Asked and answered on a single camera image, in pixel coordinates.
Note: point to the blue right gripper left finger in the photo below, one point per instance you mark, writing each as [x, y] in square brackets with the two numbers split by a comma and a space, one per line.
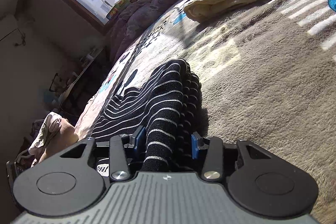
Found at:
[137, 140]

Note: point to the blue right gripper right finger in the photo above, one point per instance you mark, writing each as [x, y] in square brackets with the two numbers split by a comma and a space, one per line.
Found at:
[198, 146]

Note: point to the navy white striped shirt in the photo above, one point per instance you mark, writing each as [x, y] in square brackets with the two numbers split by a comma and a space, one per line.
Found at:
[166, 106]

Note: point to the stack of folded clothes left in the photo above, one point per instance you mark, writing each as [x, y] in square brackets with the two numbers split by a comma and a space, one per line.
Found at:
[55, 135]

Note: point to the Mickey Mouse fleece blanket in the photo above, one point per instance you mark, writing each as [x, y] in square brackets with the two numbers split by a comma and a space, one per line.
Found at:
[267, 72]

